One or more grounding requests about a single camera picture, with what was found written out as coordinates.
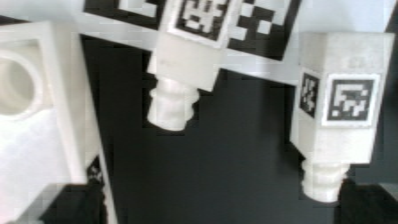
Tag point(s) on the white leg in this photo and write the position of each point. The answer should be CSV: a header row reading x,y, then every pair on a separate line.
x,y
344,62
188,57

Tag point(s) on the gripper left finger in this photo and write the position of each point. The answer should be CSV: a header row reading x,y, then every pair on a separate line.
x,y
70,205

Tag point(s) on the tag marker sheet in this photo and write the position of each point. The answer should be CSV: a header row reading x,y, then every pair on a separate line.
x,y
275,20

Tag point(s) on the white square table top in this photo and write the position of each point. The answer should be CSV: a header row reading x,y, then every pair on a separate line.
x,y
53,157

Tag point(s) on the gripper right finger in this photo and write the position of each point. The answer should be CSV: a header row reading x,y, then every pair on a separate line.
x,y
369,203

